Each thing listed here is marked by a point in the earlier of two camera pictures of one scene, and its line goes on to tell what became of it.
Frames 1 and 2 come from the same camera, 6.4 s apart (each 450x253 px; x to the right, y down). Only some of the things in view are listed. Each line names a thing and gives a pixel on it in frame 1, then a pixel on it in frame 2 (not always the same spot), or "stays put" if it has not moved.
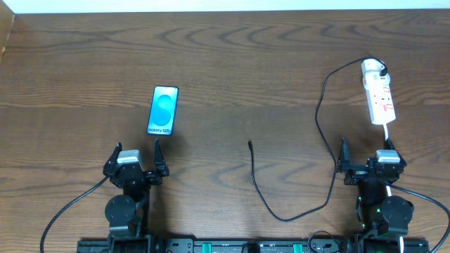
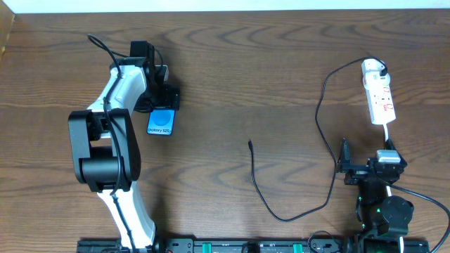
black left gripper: (141, 174) -> (169, 98)
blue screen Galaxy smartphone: (163, 110) stays put
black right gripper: (365, 171) stays put
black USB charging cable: (325, 202) stays put
